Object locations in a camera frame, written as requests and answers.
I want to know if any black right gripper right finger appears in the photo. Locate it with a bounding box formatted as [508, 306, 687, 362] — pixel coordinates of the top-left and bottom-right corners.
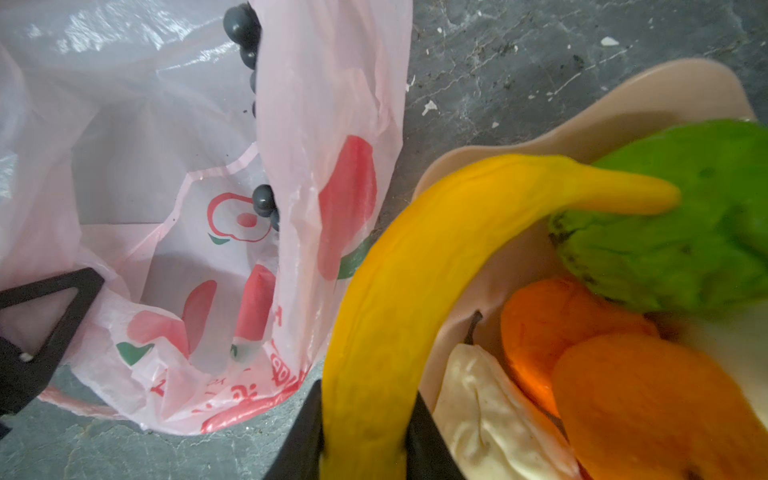
[405, 393, 465, 480]

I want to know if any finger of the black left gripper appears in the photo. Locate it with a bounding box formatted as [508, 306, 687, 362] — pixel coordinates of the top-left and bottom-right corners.
[1, 268, 105, 415]

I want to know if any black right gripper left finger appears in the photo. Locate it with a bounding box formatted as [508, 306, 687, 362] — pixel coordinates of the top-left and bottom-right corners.
[263, 380, 323, 480]

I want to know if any yellow fake fruit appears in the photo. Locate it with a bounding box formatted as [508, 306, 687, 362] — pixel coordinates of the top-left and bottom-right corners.
[319, 154, 681, 479]

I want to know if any orange fake fruit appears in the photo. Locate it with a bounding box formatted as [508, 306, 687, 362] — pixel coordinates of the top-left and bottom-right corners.
[553, 334, 767, 479]
[500, 278, 659, 417]

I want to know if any pink plastic shopping bag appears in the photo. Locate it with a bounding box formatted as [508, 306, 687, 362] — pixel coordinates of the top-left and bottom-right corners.
[1, 1, 413, 435]

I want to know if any green fake fruit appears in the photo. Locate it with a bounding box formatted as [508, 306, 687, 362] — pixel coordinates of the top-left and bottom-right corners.
[549, 120, 767, 313]

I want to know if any pink wavy plastic plate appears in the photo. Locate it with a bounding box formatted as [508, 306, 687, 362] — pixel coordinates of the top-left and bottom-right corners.
[415, 59, 756, 408]

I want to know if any dark fake grape bunch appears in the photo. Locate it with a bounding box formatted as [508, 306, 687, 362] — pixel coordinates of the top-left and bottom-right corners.
[222, 2, 281, 233]

